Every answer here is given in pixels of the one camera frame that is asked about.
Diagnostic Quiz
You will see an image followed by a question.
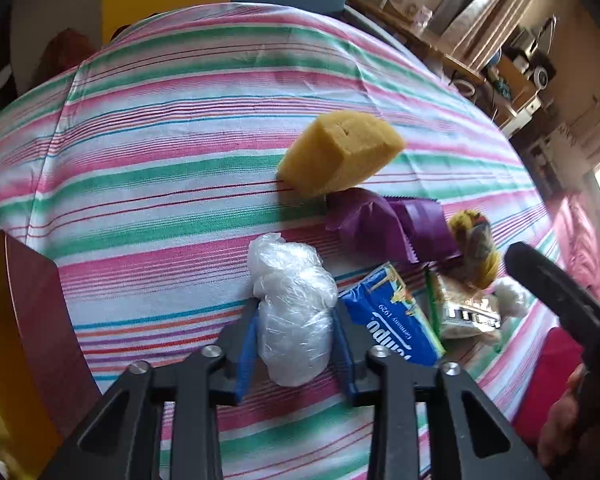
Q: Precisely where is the yellow knitted sock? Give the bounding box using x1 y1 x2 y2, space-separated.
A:
448 209 500 289

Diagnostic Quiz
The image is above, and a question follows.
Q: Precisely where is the clear plastic bag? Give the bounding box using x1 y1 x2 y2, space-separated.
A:
247 233 338 388

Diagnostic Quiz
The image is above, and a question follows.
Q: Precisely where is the person's right hand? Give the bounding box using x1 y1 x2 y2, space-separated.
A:
538 364 586 467

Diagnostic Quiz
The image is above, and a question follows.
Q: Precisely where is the snack packet with comb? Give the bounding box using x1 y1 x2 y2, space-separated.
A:
425 270 502 342

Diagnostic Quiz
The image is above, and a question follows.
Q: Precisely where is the blue tissue pack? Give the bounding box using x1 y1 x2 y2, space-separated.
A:
339 262 444 366

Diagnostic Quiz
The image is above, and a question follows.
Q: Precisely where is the purple foil wrapper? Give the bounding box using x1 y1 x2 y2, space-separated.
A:
325 188 460 264

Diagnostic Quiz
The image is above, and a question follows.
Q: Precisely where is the wooden side desk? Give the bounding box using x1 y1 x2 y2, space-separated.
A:
347 0 541 133

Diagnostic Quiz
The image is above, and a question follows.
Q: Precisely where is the thick yellow sponge block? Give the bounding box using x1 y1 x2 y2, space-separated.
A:
277 110 405 198

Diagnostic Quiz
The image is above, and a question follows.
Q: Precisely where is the striped bed sheet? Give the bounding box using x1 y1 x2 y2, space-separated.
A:
0 3 558 479

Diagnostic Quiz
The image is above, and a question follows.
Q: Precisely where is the gold metal tray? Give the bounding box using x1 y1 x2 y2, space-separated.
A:
0 230 100 479

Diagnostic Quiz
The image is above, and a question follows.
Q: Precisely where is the pink striped curtain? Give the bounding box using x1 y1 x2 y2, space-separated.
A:
428 0 534 70

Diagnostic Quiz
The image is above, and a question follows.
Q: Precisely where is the dark red cloth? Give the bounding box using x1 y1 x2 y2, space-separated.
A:
31 28 96 88

